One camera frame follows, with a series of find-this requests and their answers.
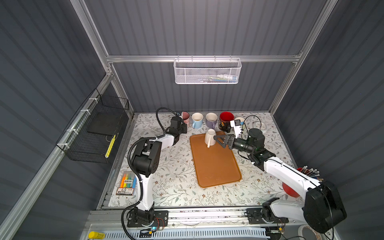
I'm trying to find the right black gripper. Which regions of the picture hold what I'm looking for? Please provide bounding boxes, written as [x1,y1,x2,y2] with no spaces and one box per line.
[214,133,254,155]

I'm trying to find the pink mug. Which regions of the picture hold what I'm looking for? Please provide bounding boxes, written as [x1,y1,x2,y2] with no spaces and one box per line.
[181,112,190,126]

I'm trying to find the black mug red inside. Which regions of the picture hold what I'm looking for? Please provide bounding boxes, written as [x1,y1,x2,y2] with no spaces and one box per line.
[219,112,235,133]

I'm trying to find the light blue mug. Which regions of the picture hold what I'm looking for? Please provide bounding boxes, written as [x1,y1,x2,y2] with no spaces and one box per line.
[192,113,204,129]

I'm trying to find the light green mug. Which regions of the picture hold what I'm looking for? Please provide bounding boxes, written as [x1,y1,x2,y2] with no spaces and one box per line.
[235,117,245,126]

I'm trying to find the purple mug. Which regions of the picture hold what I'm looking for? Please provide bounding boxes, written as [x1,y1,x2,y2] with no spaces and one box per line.
[206,113,218,129]

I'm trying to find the orange plastic tray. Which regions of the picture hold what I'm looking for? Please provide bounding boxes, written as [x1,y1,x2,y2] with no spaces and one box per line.
[190,134,242,188]

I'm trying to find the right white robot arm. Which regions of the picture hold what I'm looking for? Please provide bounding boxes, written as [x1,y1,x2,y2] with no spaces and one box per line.
[214,129,347,234]

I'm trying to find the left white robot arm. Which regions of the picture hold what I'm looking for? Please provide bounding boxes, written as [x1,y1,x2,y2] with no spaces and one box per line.
[121,107,188,229]

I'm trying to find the white mug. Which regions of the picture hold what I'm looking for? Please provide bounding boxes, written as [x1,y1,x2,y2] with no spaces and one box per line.
[205,129,217,148]

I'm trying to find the highlighter marker pack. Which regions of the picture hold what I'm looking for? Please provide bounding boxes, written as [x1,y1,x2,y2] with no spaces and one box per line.
[116,171,137,196]

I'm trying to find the yellow ruler in basket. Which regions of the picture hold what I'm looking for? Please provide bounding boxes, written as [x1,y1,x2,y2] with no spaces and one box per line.
[105,135,117,159]

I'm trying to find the red pencil cup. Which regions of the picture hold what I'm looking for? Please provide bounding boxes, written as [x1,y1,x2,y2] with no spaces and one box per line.
[280,166,321,199]

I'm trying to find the tape roll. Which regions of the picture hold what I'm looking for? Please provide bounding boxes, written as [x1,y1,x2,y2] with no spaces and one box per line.
[298,225,323,240]

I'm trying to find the yellow marker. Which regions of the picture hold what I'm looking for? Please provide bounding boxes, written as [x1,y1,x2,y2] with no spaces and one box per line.
[88,231,106,240]

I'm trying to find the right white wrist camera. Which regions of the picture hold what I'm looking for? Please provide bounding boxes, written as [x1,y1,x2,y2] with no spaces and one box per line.
[230,120,243,139]

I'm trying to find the white wire basket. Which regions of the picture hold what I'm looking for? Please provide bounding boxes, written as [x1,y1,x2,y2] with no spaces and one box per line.
[173,57,242,85]

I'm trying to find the black wire basket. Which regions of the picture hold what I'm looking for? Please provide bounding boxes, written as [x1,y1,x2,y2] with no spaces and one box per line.
[57,90,130,164]

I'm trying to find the white ribbed cable duct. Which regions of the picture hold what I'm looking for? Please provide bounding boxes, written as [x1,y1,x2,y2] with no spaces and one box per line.
[103,227,271,240]

